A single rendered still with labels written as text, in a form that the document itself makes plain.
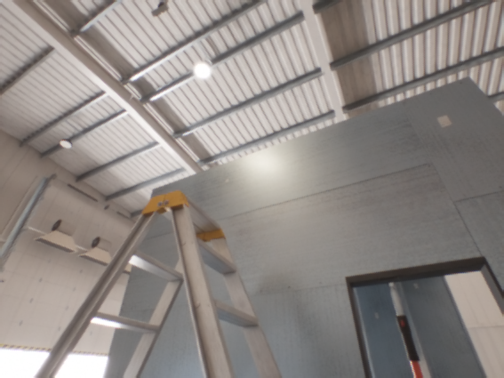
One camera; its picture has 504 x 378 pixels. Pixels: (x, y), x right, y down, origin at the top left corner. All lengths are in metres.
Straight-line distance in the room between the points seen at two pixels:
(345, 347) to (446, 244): 0.65
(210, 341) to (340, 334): 0.77
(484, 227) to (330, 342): 0.86
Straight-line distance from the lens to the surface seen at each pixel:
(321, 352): 1.43
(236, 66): 7.43
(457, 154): 1.76
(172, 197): 1.08
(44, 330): 11.10
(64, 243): 10.55
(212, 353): 0.78
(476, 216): 1.57
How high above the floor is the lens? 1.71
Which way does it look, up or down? 36 degrees up
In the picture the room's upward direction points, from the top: straight up
